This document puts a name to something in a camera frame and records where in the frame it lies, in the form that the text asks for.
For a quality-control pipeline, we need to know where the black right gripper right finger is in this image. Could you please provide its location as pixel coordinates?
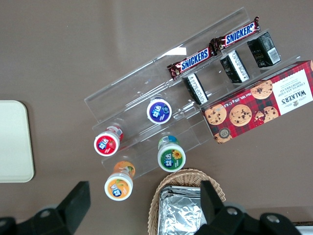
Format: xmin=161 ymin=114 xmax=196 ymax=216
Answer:
xmin=197 ymin=180 xmax=298 ymax=235

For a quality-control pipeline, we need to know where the red Walkers cookie box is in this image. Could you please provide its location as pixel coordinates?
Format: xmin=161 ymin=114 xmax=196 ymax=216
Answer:
xmin=200 ymin=60 xmax=313 ymax=145

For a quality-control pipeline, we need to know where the white plastic bin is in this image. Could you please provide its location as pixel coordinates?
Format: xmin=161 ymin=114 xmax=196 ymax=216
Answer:
xmin=297 ymin=225 xmax=313 ymax=235

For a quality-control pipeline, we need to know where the orange lid gum jar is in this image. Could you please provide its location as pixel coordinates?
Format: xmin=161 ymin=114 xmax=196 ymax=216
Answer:
xmin=104 ymin=160 xmax=136 ymax=202

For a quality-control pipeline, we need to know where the Snickers chocolate bar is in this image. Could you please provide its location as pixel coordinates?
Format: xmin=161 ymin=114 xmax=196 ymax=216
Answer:
xmin=209 ymin=16 xmax=261 ymax=52
xmin=167 ymin=47 xmax=217 ymax=81

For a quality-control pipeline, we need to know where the aluminium foil container stack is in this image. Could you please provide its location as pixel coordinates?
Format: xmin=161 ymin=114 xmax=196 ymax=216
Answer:
xmin=157 ymin=185 xmax=208 ymax=235

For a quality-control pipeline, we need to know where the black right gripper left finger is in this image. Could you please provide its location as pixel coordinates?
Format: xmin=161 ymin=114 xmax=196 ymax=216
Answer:
xmin=0 ymin=180 xmax=92 ymax=235

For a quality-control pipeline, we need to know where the beige plastic tray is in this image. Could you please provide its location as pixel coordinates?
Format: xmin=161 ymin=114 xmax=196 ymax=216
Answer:
xmin=0 ymin=100 xmax=35 ymax=183

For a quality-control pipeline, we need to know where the blue lid gum jar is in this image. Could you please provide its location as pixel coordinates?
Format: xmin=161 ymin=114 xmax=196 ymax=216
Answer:
xmin=146 ymin=97 xmax=173 ymax=125

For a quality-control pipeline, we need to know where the red lid gum jar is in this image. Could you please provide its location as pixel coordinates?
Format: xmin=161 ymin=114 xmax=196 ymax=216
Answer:
xmin=93 ymin=124 xmax=124 ymax=157

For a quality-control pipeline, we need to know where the light tan wicker basket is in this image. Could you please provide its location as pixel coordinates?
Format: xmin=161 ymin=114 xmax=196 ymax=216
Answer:
xmin=147 ymin=167 xmax=227 ymax=235

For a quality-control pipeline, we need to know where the clear acrylic step stand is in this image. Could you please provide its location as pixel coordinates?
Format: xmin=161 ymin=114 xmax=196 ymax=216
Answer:
xmin=151 ymin=6 xmax=304 ymax=111
xmin=84 ymin=59 xmax=215 ymax=181

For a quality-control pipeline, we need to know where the small black box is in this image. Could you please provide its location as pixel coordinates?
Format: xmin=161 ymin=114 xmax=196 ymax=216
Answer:
xmin=182 ymin=72 xmax=209 ymax=106
xmin=246 ymin=31 xmax=282 ymax=69
xmin=219 ymin=49 xmax=251 ymax=84

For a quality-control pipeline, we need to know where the green lid gum jar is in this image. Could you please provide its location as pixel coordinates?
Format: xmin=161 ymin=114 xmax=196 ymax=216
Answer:
xmin=157 ymin=135 xmax=187 ymax=173

